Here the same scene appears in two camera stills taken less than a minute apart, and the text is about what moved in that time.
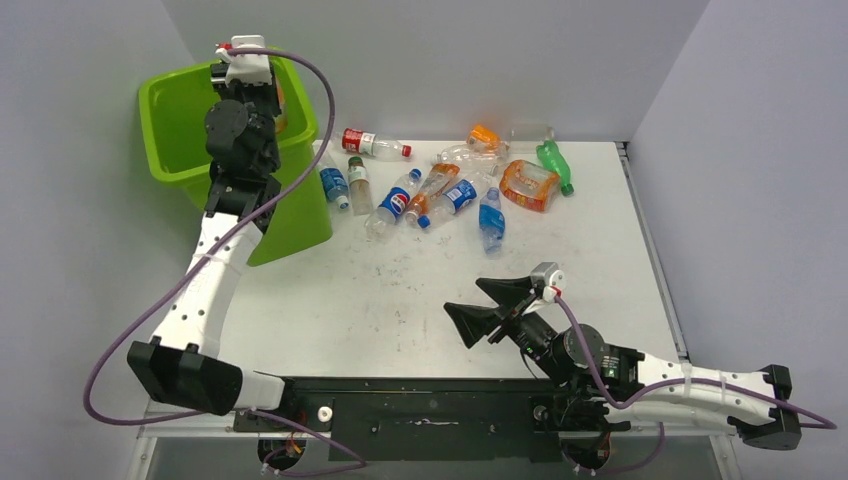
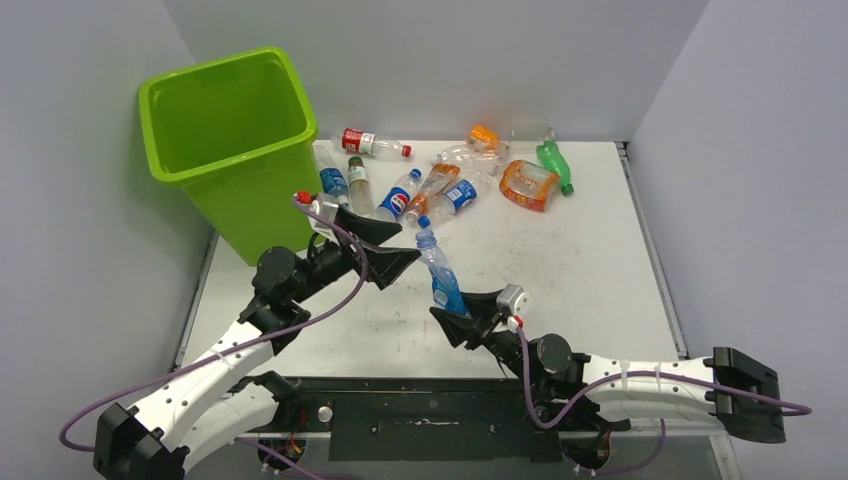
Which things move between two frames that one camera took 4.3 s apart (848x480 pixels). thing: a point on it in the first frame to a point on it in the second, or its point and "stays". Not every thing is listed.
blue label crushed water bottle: (492, 221) to (446, 289)
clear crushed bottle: (480, 156) stays
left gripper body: (259, 99) to (328, 264)
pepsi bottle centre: (392, 202) stays
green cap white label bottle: (359, 186) stays
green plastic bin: (173, 108) stays
